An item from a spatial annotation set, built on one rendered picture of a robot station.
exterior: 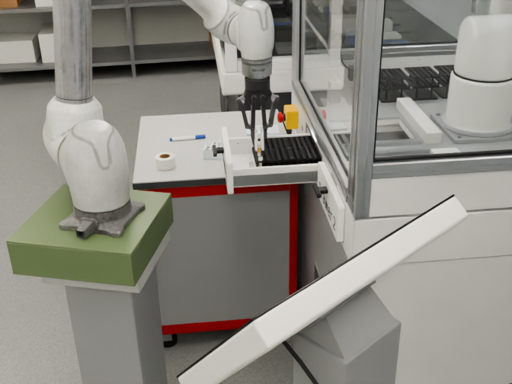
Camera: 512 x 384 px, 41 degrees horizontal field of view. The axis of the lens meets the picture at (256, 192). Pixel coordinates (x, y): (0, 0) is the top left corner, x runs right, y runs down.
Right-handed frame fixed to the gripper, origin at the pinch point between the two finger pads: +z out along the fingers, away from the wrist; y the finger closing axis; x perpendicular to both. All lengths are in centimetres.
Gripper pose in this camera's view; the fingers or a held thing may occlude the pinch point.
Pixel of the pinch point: (258, 139)
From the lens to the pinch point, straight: 209.1
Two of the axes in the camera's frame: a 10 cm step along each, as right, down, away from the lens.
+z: 0.3, 8.8, 4.7
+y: 9.9, -0.7, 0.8
